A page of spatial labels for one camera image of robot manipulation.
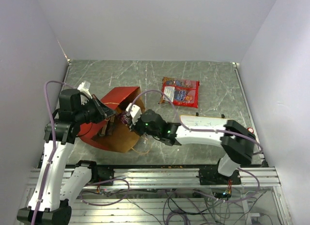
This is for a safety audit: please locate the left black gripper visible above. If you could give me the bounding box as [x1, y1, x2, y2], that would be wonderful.
[75, 94, 116, 125]

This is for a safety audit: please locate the purple snack pack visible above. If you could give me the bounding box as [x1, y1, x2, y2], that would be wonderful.
[119, 112, 131, 126]

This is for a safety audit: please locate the red paper bag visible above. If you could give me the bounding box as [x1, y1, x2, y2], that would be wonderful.
[78, 86, 141, 153]

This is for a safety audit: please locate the red candy bag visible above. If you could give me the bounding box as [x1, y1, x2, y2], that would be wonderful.
[159, 77, 200, 108]

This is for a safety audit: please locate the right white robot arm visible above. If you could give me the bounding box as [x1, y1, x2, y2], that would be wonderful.
[126, 107, 256, 185]

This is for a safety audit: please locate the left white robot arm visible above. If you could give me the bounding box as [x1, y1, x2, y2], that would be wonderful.
[17, 89, 116, 225]

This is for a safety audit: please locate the brown chocolate snack pack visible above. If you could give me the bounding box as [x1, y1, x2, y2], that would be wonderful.
[98, 115, 116, 137]

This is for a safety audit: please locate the small whiteboard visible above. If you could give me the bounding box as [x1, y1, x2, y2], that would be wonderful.
[179, 114, 246, 133]

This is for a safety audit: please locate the red emergency stop button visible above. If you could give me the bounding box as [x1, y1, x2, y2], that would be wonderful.
[248, 128, 254, 134]

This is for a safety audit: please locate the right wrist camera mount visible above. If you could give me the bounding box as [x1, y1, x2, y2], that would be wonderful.
[125, 103, 142, 125]

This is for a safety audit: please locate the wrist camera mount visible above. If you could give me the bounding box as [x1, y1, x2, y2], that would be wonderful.
[77, 81, 92, 98]
[125, 103, 142, 125]

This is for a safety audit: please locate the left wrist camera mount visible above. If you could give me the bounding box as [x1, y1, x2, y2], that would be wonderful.
[77, 81, 92, 98]

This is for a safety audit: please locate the aluminium rail frame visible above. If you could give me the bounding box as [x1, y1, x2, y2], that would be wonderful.
[17, 164, 293, 225]

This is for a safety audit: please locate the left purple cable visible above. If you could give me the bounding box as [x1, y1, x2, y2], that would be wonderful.
[31, 80, 80, 225]

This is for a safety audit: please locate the purple cable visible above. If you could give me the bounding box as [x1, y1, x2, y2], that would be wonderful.
[31, 80, 80, 225]
[125, 89, 264, 204]

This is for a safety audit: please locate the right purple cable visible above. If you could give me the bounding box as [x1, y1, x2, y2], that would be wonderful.
[125, 89, 264, 204]

